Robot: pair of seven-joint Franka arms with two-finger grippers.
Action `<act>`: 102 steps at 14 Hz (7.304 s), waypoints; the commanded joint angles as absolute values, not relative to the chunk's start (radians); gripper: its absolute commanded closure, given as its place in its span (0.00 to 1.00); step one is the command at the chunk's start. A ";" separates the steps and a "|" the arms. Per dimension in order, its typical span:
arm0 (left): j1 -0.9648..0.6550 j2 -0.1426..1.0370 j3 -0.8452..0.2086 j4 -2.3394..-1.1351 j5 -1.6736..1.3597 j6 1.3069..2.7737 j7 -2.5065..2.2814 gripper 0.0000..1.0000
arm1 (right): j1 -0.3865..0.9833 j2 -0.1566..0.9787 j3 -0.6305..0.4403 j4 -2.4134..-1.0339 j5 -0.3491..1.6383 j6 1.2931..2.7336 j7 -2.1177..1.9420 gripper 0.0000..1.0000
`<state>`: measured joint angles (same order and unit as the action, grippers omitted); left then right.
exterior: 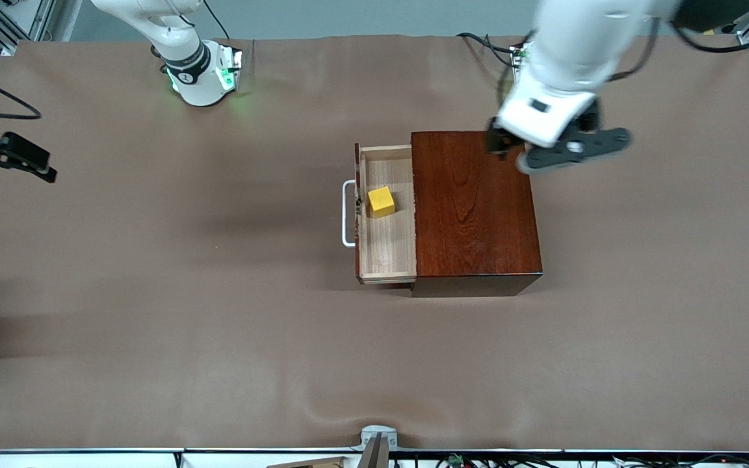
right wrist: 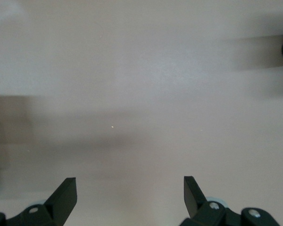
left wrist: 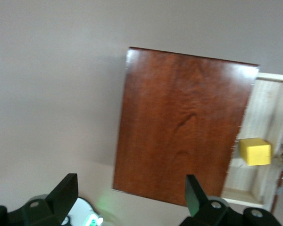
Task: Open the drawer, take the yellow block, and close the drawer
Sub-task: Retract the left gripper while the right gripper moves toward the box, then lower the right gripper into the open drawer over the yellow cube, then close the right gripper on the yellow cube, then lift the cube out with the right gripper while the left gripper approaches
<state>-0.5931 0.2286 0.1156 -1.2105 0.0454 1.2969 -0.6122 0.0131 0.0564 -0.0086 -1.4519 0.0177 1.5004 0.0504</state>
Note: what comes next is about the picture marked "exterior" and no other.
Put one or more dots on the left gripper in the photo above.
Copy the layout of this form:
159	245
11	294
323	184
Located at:
497	141

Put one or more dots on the yellow cube block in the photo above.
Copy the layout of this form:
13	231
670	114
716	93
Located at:
381	201

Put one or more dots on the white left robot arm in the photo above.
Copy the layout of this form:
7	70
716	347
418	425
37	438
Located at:
582	39

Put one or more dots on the dark red wooden cabinet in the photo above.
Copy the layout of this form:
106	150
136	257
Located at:
478	208

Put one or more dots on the brown table cover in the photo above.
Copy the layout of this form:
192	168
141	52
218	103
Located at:
153	357

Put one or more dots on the brown board piece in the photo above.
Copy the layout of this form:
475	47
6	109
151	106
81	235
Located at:
316	463

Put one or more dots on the white table edge rail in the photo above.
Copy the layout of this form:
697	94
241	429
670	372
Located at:
88	460

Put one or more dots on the grey metal bracket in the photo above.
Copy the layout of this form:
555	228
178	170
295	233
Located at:
374	442

